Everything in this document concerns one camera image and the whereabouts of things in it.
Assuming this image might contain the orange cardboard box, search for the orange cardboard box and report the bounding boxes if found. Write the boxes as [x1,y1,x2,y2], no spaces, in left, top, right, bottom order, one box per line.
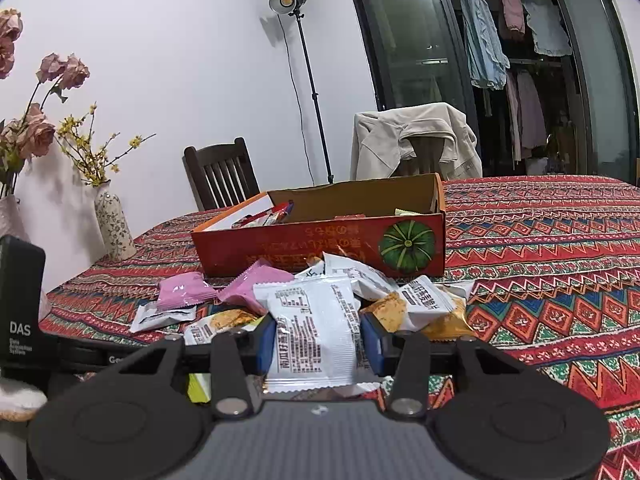
[190,172,447,279]

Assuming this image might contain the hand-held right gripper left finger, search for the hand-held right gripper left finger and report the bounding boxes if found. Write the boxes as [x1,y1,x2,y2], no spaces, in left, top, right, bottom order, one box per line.
[102,319,277,422]

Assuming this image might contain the beige jacket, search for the beige jacket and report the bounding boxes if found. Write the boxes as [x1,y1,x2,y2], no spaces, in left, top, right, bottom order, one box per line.
[350,102,483,181]

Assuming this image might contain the pink glitter vase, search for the pink glitter vase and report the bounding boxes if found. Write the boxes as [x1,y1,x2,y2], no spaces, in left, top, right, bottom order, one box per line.
[0,194,32,243]

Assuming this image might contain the dark wooden chair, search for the dark wooden chair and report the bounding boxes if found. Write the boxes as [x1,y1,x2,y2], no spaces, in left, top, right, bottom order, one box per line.
[182,137,261,211]

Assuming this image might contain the yellow flower branches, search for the yellow flower branches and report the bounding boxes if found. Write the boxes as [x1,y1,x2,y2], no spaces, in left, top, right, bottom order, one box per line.
[56,102,157,187]

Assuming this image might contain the floral ceramic vase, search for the floral ceramic vase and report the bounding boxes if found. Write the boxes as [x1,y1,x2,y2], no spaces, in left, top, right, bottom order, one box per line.
[94,182,137,261]

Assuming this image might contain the light blue hanging shirt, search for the light blue hanging shirt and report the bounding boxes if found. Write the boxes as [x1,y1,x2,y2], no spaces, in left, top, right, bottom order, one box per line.
[460,0,511,91]

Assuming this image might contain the pink rose bouquet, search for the pink rose bouquet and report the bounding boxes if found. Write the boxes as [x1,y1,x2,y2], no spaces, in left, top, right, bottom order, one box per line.
[0,8,91,198]

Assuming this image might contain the white hanging top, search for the white hanging top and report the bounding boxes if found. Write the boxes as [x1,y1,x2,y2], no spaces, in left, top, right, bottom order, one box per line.
[522,0,573,57]

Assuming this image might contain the black framed glass sliding door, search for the black framed glass sliding door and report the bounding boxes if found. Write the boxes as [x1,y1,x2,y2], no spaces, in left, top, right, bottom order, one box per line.
[344,0,638,183]

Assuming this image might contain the pile of mixed snack packets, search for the pile of mixed snack packets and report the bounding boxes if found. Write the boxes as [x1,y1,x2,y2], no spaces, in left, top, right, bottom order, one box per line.
[130,252,477,403]

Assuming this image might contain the studio light on stand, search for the studio light on stand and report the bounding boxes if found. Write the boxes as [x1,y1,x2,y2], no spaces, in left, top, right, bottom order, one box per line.
[269,0,336,185]

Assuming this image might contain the red white snack packet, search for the red white snack packet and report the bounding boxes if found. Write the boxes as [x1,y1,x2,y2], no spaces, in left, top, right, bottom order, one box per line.
[232,201,296,228]

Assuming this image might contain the pink hanging garment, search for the pink hanging garment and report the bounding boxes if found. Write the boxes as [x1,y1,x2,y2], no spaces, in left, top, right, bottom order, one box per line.
[500,0,527,36]

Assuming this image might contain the pale pink long garment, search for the pale pink long garment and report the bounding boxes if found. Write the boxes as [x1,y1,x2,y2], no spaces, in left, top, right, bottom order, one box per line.
[505,71,548,158]

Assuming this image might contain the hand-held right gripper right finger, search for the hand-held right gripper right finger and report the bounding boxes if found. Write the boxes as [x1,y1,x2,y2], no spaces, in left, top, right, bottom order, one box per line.
[360,312,538,422]

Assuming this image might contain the pink snack packet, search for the pink snack packet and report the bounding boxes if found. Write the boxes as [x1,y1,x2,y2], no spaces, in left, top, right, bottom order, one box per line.
[156,272,218,312]
[216,259,296,317]

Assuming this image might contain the brown wooden chair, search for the brown wooden chair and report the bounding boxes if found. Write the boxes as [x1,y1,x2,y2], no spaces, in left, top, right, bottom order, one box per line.
[400,137,446,179]

